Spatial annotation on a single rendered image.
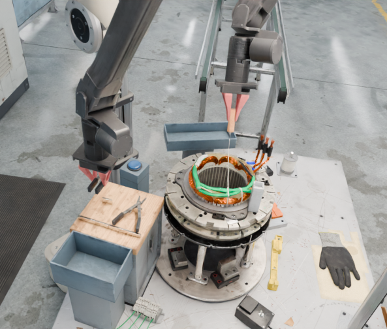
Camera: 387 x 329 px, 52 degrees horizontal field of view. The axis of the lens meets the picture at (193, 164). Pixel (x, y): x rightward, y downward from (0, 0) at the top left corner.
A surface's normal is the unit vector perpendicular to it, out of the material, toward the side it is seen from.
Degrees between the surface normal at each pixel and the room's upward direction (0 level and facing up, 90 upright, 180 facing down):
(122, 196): 0
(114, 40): 84
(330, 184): 0
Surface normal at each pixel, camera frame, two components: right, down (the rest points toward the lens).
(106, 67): -0.64, 0.36
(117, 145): 0.72, 0.51
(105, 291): -0.30, 0.60
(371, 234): 0.08, -0.76
